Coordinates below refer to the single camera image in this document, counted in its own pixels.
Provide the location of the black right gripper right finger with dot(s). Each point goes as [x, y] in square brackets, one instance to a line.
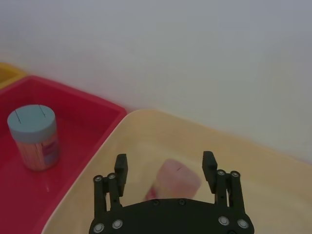
[220, 185]

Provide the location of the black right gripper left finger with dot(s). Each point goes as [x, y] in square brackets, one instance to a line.
[120, 175]

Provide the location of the jar with pink lid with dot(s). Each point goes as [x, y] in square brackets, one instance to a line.
[178, 180]

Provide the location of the cream plastic tray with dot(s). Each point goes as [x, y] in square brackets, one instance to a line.
[165, 143]

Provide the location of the red plastic tray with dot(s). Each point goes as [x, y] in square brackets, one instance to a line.
[78, 136]

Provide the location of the jar with blue lid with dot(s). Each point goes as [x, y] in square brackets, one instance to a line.
[34, 136]

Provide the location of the white table cloth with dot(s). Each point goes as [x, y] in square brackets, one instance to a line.
[170, 61]

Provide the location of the yellow plastic tray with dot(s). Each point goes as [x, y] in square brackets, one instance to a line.
[7, 73]

